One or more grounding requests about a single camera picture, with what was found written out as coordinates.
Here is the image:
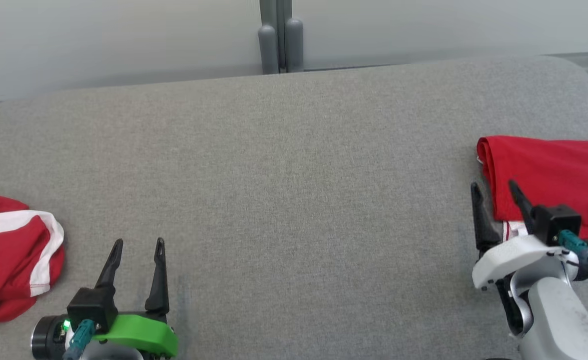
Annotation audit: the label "teal camera cable plug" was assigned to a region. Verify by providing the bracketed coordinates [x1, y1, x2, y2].
[63, 320, 98, 360]
[558, 230, 588, 263]

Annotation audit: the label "red shirt with white sleeves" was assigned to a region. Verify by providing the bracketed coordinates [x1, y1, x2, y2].
[476, 135, 588, 252]

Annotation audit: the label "teal right camera cable plug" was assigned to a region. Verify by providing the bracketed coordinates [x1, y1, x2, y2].
[558, 230, 588, 263]

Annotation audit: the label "teal left camera cable plug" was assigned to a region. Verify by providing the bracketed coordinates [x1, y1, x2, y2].
[63, 320, 98, 360]

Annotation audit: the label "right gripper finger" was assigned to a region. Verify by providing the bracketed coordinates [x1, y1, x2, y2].
[471, 182, 502, 256]
[508, 180, 538, 236]

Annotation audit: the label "red shorts with white trim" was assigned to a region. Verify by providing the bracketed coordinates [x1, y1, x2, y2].
[0, 195, 66, 334]

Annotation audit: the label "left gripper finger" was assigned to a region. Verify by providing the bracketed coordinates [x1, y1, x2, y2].
[144, 237, 170, 317]
[94, 238, 124, 293]

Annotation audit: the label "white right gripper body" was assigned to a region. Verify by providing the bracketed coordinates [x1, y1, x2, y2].
[472, 233, 588, 292]

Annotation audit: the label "grey metal partition post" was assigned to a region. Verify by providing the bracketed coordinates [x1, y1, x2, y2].
[260, 0, 294, 75]

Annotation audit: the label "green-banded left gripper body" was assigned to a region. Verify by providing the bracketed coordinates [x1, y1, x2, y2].
[30, 312, 179, 360]

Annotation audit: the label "grey rounded post cap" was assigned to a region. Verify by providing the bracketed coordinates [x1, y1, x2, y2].
[258, 24, 280, 75]
[284, 18, 304, 73]

